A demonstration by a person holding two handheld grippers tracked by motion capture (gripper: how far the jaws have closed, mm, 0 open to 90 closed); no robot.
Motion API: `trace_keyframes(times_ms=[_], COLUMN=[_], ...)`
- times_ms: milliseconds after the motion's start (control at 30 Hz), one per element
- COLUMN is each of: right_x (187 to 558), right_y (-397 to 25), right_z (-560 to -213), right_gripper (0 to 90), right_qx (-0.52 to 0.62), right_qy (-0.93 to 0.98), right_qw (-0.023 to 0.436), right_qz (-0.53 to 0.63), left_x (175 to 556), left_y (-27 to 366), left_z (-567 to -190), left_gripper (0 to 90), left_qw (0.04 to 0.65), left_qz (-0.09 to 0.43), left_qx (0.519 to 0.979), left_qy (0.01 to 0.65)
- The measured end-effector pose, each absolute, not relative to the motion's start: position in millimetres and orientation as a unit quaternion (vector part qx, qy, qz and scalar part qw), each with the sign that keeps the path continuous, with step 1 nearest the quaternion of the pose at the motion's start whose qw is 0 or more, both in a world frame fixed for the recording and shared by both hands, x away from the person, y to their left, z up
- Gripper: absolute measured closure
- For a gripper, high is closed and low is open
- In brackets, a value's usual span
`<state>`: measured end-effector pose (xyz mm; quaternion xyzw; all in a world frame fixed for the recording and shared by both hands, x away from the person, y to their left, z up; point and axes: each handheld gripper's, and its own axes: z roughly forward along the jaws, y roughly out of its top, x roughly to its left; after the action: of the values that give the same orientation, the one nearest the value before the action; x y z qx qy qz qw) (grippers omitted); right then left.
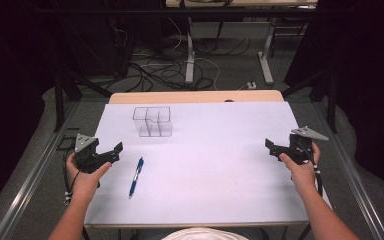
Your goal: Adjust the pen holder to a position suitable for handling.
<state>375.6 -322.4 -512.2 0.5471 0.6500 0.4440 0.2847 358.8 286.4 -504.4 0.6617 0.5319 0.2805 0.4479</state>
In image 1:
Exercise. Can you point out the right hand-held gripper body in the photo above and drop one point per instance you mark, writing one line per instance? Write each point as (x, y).
(301, 146)

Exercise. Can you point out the person's left hand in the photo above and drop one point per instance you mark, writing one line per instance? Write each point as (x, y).
(86, 181)

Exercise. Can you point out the black metal stand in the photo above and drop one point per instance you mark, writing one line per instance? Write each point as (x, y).
(59, 100)
(331, 100)

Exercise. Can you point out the wooden table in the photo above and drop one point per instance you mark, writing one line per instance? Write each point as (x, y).
(196, 96)

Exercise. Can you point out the person's right hand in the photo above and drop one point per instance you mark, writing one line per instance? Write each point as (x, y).
(302, 175)

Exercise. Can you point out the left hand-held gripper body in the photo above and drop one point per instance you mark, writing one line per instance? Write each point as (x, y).
(86, 150)

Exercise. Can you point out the clear acrylic organizer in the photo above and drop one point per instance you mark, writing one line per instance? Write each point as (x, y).
(153, 121)

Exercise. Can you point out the blue pen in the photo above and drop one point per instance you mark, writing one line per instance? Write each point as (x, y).
(136, 178)

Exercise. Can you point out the white table mat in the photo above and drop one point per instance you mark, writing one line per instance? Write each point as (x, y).
(206, 173)

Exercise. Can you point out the black horizontal bar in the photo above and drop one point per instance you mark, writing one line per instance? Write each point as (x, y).
(180, 11)

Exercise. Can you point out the metal floor rail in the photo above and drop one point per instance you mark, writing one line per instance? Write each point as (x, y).
(356, 186)
(30, 180)

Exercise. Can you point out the white power strip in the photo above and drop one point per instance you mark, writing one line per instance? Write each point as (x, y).
(251, 85)

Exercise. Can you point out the person's white shirt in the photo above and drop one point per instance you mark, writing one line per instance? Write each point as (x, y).
(205, 234)

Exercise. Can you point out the white desk leg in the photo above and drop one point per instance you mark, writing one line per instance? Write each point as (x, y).
(266, 56)
(189, 56)

